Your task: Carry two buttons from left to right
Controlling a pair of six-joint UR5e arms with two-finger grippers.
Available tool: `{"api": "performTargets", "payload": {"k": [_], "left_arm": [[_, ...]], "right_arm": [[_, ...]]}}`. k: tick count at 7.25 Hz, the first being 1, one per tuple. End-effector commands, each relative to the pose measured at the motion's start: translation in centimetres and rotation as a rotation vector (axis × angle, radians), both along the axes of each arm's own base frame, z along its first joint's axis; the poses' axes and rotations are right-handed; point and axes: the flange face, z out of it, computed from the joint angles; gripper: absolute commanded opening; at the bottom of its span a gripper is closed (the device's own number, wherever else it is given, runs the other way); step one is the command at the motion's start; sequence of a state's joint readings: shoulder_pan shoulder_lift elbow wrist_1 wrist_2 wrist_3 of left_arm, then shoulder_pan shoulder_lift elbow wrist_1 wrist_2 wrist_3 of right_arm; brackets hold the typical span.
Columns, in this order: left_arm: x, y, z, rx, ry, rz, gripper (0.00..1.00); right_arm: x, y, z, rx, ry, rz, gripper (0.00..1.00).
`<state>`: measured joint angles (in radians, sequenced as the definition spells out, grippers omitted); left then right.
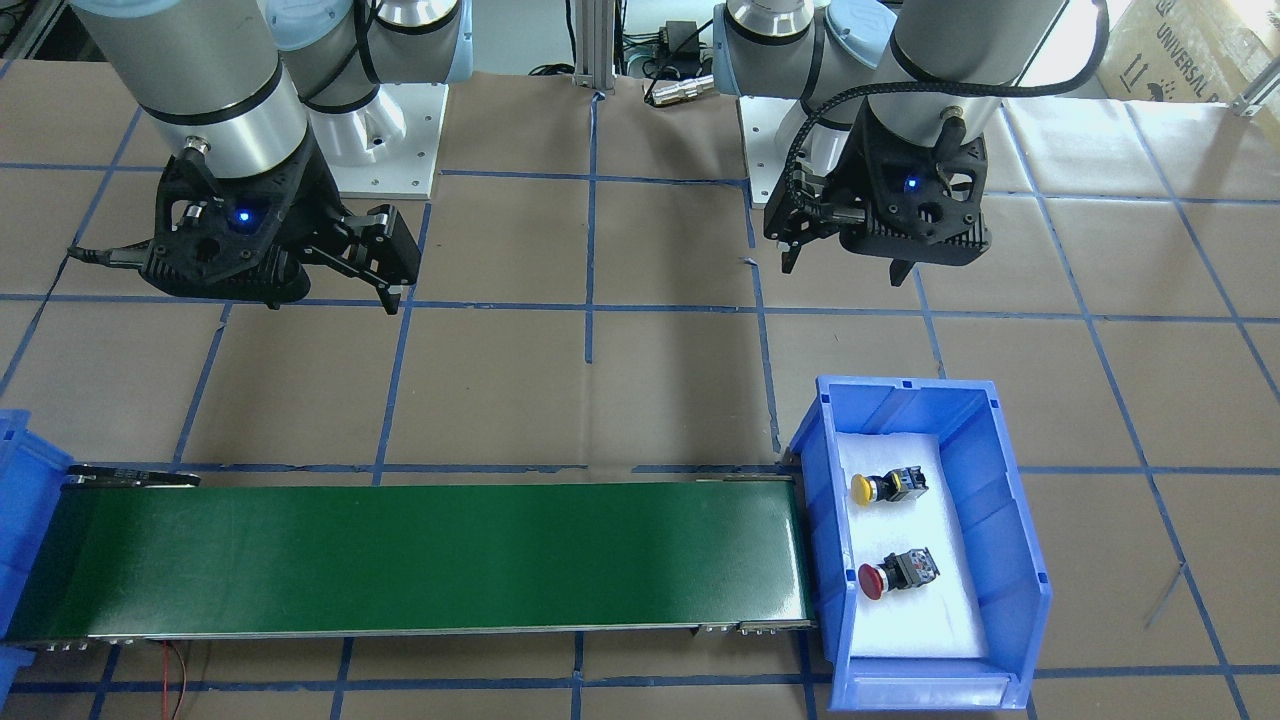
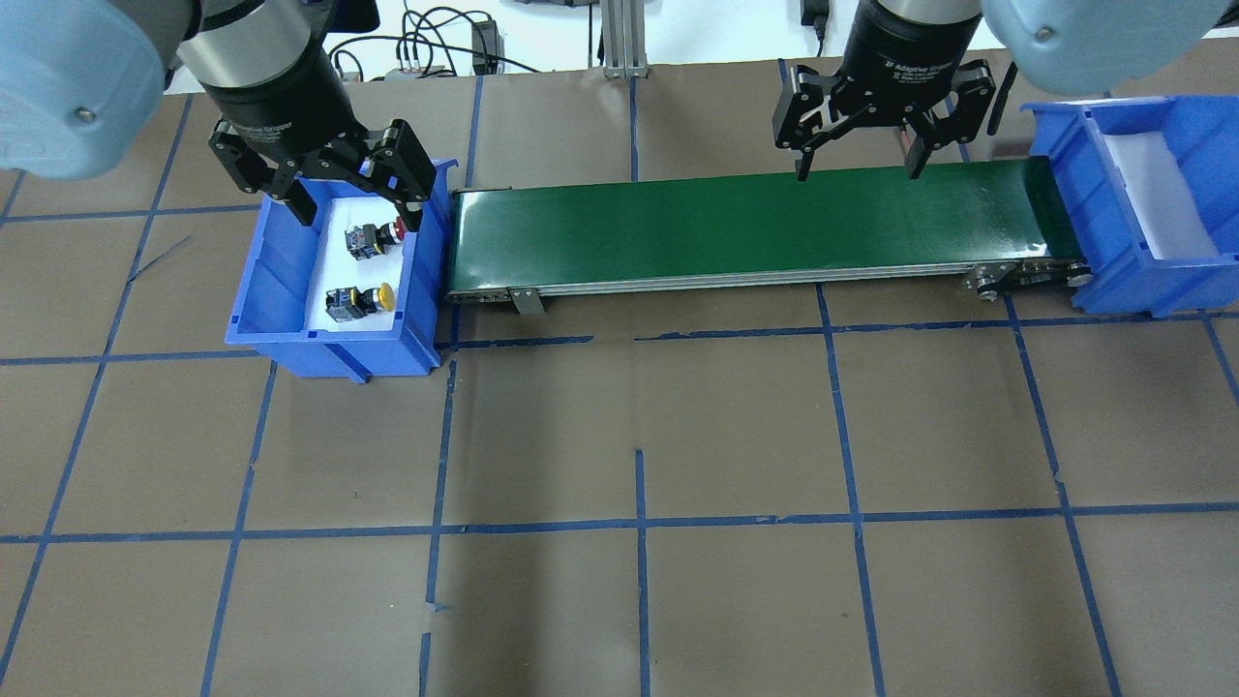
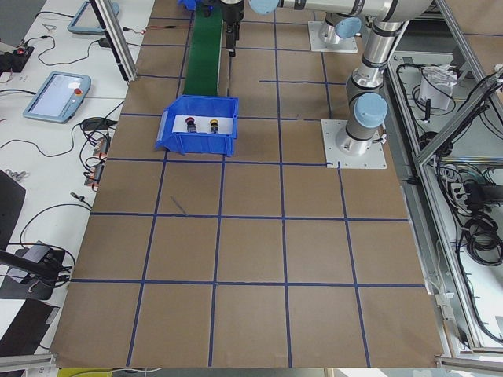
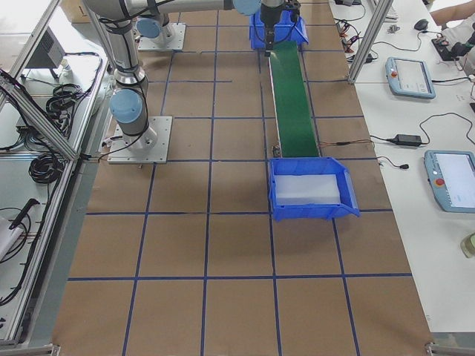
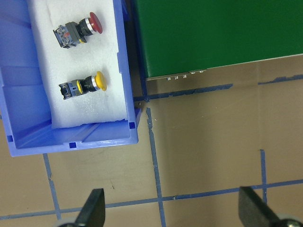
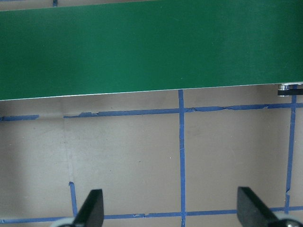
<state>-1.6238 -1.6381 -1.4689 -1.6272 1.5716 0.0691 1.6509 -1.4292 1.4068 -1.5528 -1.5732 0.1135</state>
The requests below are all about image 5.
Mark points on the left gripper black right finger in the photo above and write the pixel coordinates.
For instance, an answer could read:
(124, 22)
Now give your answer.
(252, 210)

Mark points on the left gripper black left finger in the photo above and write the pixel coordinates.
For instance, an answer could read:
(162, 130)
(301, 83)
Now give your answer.
(93, 212)

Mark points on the yellow mushroom push button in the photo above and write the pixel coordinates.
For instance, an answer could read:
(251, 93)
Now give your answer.
(79, 87)

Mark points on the red mushroom push button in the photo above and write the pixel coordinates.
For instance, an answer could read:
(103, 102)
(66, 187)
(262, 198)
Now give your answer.
(71, 34)

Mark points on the blue plastic bin left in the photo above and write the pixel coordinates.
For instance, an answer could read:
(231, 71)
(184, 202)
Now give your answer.
(23, 102)

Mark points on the white foam pad left bin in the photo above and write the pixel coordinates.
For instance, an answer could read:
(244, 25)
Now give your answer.
(58, 65)

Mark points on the green conveyor belt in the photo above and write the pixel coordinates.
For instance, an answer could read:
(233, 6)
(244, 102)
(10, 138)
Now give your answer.
(181, 36)

